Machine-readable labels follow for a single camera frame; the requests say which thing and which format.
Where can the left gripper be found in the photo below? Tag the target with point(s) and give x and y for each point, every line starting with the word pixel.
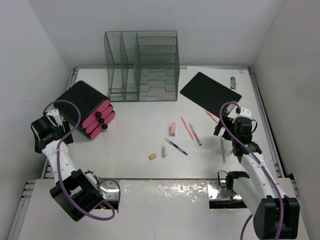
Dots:
pixel 63 129

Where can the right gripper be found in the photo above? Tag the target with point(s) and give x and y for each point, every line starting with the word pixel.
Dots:
pixel 217 129

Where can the white red marker pen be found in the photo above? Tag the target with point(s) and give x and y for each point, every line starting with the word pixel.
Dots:
pixel 195 134

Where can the pink highlighter pen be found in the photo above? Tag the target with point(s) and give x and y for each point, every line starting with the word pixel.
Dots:
pixel 187 128

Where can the pink eraser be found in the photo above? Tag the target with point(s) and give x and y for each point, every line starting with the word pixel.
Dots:
pixel 173 129

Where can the purple white pen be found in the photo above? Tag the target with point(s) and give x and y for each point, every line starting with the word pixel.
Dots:
pixel 176 146

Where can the black pink drawer unit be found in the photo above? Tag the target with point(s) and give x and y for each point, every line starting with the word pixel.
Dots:
pixel 95 109

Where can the grey small eraser block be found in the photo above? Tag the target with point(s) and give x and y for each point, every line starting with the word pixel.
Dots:
pixel 164 152

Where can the yellow eraser cube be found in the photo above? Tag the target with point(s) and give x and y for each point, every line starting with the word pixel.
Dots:
pixel 152 156

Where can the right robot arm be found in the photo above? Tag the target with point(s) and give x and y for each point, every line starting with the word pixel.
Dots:
pixel 275 215

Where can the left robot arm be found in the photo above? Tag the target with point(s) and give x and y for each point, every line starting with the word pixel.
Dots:
pixel 80 188

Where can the black clipboard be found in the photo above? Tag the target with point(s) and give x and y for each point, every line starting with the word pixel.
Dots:
pixel 208 93

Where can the small metal binder clip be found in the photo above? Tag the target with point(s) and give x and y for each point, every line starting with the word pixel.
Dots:
pixel 233 83

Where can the white paper sheet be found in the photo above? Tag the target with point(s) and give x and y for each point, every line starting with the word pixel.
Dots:
pixel 222 76

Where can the white front cover board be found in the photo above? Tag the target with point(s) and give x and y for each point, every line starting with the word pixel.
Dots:
pixel 148 210

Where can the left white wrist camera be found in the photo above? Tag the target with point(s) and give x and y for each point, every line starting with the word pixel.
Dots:
pixel 54 117

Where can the aluminium table edge rail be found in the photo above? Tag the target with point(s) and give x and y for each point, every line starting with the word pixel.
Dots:
pixel 72 78

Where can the green wire mesh organizer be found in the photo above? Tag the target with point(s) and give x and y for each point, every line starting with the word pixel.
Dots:
pixel 142 66

